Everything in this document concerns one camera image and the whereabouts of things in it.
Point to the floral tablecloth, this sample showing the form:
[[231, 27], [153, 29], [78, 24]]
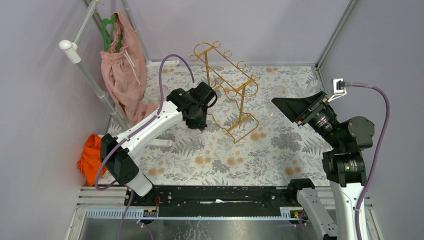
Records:
[[273, 154]]

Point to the pink shorts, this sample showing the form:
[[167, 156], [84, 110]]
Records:
[[125, 73]]

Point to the green clothes hanger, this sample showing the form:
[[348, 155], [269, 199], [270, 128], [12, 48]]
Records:
[[107, 29]]

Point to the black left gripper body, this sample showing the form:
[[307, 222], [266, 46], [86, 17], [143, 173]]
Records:
[[197, 120]]

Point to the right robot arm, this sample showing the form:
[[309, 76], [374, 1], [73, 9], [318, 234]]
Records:
[[343, 165]]

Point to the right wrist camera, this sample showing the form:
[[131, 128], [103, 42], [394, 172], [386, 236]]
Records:
[[338, 89]]

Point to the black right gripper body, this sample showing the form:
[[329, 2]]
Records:
[[319, 117]]

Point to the orange cloth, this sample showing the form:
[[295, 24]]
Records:
[[90, 160]]

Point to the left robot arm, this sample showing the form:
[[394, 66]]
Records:
[[117, 153]]

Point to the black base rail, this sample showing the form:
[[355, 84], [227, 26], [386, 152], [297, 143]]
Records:
[[215, 201]]

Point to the silver clothes rail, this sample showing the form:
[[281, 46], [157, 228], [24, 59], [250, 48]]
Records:
[[87, 57]]

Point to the gold wire wine glass rack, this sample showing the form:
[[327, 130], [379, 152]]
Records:
[[235, 93]]

